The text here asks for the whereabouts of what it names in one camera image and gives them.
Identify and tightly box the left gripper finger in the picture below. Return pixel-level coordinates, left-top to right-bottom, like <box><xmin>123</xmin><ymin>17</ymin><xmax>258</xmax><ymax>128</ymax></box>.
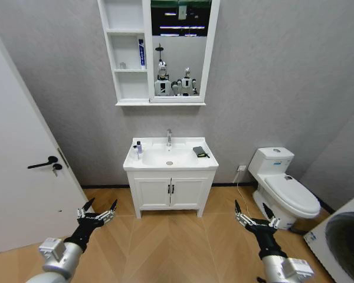
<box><xmin>76</xmin><ymin>198</ymin><xmax>96</xmax><ymax>219</ymax></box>
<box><xmin>95</xmin><ymin>199</ymin><xmax>119</xmax><ymax>225</ymax></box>

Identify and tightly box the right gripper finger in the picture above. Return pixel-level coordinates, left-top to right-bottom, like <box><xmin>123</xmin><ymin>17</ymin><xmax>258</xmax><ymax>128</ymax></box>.
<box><xmin>234</xmin><ymin>199</ymin><xmax>254</xmax><ymax>228</ymax></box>
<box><xmin>262</xmin><ymin>202</ymin><xmax>281</xmax><ymax>230</ymax></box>

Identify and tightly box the white vanity cabinet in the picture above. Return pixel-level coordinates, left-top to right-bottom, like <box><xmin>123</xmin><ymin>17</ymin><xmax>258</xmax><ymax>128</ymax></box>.
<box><xmin>126</xmin><ymin>169</ymin><xmax>217</xmax><ymax>219</ymax></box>

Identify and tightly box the white ceramic washbasin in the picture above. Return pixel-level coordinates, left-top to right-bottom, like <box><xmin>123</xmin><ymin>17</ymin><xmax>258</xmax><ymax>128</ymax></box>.
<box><xmin>123</xmin><ymin>136</ymin><xmax>219</xmax><ymax>172</ymax></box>

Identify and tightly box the cabinet mirror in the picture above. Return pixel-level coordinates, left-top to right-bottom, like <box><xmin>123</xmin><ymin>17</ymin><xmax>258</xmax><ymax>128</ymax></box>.
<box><xmin>150</xmin><ymin>0</ymin><xmax>212</xmax><ymax>98</ymax></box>

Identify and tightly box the white toilet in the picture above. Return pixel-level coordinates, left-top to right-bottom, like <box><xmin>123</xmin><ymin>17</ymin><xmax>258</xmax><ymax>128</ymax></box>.
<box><xmin>247</xmin><ymin>147</ymin><xmax>322</xmax><ymax>231</ymax></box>

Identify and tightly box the door latch plate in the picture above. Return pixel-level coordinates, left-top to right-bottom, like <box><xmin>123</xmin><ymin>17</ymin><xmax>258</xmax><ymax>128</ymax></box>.
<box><xmin>57</xmin><ymin>147</ymin><xmax>70</xmax><ymax>169</ymax></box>

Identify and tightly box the white room door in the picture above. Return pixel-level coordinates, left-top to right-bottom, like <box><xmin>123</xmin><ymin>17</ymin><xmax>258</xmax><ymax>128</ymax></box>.
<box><xmin>0</xmin><ymin>17</ymin><xmax>94</xmax><ymax>256</ymax></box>

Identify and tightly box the white washing machine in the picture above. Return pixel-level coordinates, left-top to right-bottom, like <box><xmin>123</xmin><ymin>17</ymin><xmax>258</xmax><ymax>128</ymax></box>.
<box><xmin>303</xmin><ymin>188</ymin><xmax>354</xmax><ymax>283</ymax></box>

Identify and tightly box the blue white toothpaste tube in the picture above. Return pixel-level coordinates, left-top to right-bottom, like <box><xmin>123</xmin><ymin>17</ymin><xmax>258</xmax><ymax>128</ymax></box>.
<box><xmin>138</xmin><ymin>38</ymin><xmax>147</xmax><ymax>70</ymax></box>

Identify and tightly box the thin white power cable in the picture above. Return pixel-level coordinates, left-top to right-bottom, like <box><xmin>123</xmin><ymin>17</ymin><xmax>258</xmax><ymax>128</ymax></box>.
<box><xmin>232</xmin><ymin>170</ymin><xmax>256</xmax><ymax>219</ymax></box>

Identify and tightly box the black door lever handle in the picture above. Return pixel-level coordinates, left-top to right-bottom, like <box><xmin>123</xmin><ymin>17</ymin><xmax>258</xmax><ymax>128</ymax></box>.
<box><xmin>27</xmin><ymin>155</ymin><xmax>60</xmax><ymax>170</ymax></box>

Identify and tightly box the white wall cabinet with shelves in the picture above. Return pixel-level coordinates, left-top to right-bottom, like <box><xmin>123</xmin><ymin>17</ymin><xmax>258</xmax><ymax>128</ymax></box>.
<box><xmin>97</xmin><ymin>0</ymin><xmax>221</xmax><ymax>107</ymax></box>

